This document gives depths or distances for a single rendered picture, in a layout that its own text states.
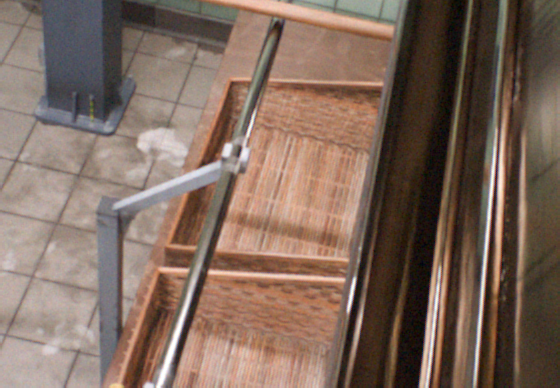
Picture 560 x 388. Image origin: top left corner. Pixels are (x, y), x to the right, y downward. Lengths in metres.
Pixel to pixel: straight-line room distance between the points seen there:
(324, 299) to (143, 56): 1.76
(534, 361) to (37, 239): 2.40
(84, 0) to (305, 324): 1.32
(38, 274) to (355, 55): 1.08
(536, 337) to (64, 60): 2.56
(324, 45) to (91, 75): 0.78
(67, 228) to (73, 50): 0.54
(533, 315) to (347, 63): 2.03
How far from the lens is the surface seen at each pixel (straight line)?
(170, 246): 2.18
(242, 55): 2.84
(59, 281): 3.04
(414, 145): 1.50
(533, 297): 0.90
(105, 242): 2.02
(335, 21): 1.99
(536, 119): 1.06
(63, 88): 3.37
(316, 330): 2.20
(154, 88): 3.56
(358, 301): 1.27
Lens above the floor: 2.46
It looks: 47 degrees down
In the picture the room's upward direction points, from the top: 12 degrees clockwise
